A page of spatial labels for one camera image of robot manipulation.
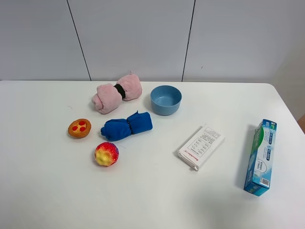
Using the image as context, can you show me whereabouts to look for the blue towel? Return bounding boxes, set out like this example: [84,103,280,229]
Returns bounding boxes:
[101,111,153,142]

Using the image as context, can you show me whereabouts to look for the blue plastic bowl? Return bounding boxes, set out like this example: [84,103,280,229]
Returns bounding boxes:
[150,85,182,116]

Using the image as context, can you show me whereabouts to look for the pink rolled towel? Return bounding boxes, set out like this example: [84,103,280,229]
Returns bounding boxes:
[91,73,142,114]

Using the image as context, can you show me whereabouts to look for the white cardboard box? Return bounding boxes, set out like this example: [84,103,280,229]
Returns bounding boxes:
[177,124,225,171]

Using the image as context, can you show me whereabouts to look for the red yellow toy strawberry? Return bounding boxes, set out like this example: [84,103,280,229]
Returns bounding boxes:
[94,142,119,167]

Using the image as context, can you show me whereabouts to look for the toy fruit tart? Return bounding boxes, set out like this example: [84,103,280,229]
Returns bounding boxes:
[68,119,92,138]

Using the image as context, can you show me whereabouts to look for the blue green toothpaste box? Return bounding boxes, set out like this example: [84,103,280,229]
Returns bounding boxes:
[244,119,277,197]

